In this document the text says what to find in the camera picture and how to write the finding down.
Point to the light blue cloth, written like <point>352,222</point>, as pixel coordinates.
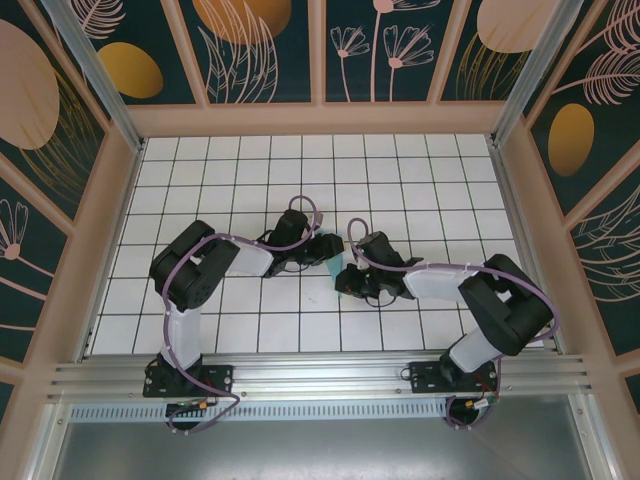
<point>332,267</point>

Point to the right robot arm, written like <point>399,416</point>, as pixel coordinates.
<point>435,287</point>

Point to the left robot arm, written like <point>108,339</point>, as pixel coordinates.
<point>182,340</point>

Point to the grey metal sheet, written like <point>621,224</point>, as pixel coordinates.
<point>320,450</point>

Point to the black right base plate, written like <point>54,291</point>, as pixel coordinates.
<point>425,377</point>

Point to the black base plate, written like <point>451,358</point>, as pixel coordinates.
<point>425,377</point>
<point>217,377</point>

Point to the aluminium mounting rail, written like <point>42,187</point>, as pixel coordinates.
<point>320,375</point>

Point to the aluminium side rail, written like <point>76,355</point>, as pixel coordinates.
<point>511,200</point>

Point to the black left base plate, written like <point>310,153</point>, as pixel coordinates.
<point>217,377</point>

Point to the aluminium corner post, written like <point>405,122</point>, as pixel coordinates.
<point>89,65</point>
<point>542,65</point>

